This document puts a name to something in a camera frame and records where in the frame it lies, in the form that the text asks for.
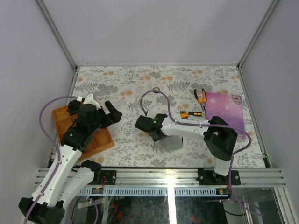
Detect grey plastic tool case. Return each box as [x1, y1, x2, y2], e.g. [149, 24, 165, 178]
[159, 135, 184, 150]

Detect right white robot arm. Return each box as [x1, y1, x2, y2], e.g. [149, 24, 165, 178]
[135, 114, 238, 184]

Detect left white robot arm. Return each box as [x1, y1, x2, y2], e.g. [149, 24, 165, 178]
[18, 98, 122, 224]

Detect black rolled belt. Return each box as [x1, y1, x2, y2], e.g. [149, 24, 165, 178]
[67, 100, 81, 116]

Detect orange wooden divided tray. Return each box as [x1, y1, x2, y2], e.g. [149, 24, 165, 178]
[52, 105, 114, 161]

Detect screwdriver bit set holder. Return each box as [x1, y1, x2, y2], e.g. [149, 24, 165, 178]
[177, 110, 203, 119]

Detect orange black pliers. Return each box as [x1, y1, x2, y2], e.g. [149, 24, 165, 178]
[194, 89, 207, 111]

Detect purple folded cloth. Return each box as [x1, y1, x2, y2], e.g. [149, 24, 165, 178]
[205, 92, 245, 131]

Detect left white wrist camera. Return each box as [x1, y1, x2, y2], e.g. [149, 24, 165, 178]
[76, 93, 101, 109]

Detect aluminium front rail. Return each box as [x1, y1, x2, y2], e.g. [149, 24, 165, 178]
[35, 167, 287, 187]

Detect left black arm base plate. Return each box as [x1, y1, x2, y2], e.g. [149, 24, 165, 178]
[99, 170, 117, 186]

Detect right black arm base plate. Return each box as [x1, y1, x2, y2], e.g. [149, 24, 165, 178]
[196, 168, 241, 186]

